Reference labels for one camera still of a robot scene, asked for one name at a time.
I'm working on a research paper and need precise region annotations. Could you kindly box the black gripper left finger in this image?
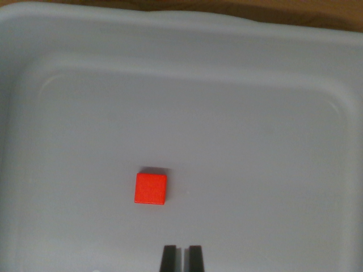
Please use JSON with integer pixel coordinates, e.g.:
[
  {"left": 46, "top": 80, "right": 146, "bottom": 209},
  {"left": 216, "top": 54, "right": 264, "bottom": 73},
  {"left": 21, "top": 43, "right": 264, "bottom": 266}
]
[{"left": 160, "top": 245, "right": 182, "bottom": 272}]

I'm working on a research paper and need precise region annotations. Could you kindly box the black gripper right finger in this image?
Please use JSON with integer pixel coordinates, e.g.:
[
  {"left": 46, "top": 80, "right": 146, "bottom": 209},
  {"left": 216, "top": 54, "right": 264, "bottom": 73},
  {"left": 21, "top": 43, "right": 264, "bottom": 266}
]
[{"left": 184, "top": 245, "right": 205, "bottom": 272}]

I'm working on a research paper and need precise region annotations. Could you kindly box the red wooden block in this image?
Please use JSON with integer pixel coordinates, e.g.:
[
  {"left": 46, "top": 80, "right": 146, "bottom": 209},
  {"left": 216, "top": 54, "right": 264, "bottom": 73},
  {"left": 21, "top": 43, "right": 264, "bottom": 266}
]
[{"left": 134, "top": 172, "right": 168, "bottom": 205}]

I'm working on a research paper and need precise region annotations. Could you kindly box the grey plastic bin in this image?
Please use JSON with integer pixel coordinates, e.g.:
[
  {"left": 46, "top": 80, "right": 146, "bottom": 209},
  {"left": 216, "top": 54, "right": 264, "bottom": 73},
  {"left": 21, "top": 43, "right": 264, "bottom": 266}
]
[{"left": 0, "top": 5, "right": 363, "bottom": 272}]

